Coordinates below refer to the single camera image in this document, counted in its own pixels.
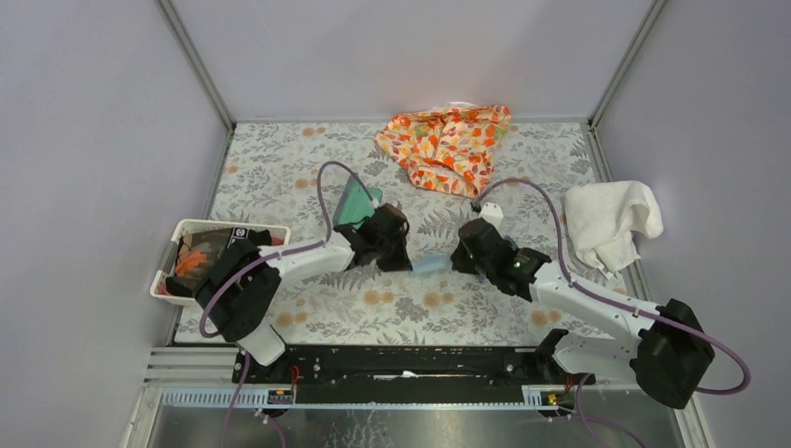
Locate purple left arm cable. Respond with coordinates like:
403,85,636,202
197,161,380,448

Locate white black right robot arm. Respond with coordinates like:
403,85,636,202
451,218,715,409

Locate light blue cleaning cloth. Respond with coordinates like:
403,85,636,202
412,254,452,274

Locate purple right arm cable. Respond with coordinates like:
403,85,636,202
470,177,754,448

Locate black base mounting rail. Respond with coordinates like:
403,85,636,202
231,344,596,405

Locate orange floral fabric bag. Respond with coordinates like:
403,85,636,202
374,102,511,198

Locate dark blue glasses case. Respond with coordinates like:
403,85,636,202
331,176,375,229

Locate floral grey tablecloth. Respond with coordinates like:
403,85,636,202
210,122,598,346

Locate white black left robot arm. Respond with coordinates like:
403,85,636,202
193,203,411,384

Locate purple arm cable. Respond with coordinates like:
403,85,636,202
197,161,380,448
470,177,754,448

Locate blue frame sunglasses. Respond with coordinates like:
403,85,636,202
476,236,519,284

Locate white towel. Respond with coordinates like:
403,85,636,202
564,181,664,278

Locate white perforated plastic basket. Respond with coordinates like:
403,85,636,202
149,218,291,307

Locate black pouch in basket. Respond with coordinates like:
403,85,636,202
156,227,285,298

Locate aluminium frame profile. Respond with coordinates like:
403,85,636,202
123,344,710,447

